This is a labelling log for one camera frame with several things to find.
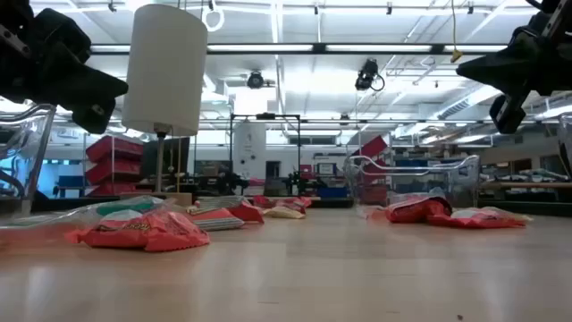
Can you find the clear plastic bin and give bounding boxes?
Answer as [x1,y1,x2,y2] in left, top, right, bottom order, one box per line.
[342,154,482,211]
[0,103,57,216]

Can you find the blue background bench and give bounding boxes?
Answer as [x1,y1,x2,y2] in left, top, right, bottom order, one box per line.
[53,174,86,198]

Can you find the orange white candy pack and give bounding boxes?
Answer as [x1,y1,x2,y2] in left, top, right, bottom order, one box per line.
[196,195,250,209]

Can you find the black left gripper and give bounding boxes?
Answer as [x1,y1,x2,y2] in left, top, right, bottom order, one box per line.
[0,0,130,135]

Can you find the pale pink candy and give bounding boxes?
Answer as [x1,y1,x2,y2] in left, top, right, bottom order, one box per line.
[356,204,389,221]

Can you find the white cylinder column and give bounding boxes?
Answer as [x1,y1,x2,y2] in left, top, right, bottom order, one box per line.
[231,121,268,181]

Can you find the red white candy pack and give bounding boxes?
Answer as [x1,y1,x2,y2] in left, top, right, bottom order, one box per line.
[225,199,265,225]

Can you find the white candy clear wrapper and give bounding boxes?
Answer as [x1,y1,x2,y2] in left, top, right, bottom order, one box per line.
[98,208,145,225]

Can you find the tilted red storage bin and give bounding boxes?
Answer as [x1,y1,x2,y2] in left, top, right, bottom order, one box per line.
[350,135,389,157]

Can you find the black monitor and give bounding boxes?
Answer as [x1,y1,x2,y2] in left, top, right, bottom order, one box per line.
[141,136,191,180]

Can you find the black overhead camera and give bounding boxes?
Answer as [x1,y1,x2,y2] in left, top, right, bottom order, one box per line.
[355,57,386,93]

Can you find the yellow candy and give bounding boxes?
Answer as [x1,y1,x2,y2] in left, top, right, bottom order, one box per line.
[482,206,534,224]
[263,206,307,220]

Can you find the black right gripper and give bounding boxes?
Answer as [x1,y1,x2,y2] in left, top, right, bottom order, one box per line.
[455,0,572,135]

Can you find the white cable loop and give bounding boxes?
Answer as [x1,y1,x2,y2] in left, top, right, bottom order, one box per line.
[200,0,225,33]

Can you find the teal candy clear wrapper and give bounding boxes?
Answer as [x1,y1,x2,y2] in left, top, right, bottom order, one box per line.
[96,196,167,217]

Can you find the wooden background table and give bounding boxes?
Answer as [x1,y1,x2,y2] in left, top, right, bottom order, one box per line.
[480,181,572,190]

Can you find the black metal background frame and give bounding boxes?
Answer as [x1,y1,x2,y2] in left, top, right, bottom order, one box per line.
[229,113,302,185]

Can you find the yellow hanging cable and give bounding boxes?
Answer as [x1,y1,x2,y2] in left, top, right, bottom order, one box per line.
[450,0,464,64]

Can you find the white cylinder lamp wooden base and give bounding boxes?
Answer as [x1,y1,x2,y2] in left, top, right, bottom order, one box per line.
[120,3,209,209]

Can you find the orange Reese's candy pack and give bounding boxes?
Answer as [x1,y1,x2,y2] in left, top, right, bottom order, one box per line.
[64,209,211,253]

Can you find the black overhead frame beam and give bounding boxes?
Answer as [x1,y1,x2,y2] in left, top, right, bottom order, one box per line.
[88,43,509,55]

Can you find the blue storage bin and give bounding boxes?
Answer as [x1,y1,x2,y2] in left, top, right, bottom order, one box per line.
[317,186,349,199]

